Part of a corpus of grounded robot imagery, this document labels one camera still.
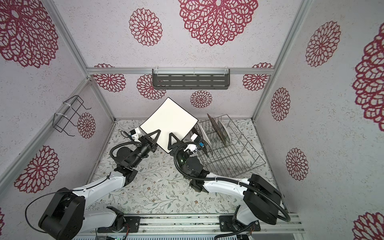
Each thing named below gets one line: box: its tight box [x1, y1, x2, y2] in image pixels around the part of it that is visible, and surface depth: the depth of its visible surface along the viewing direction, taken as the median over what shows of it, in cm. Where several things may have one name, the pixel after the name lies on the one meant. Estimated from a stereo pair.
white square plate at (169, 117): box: [139, 97, 199, 154], surface depth 74 cm
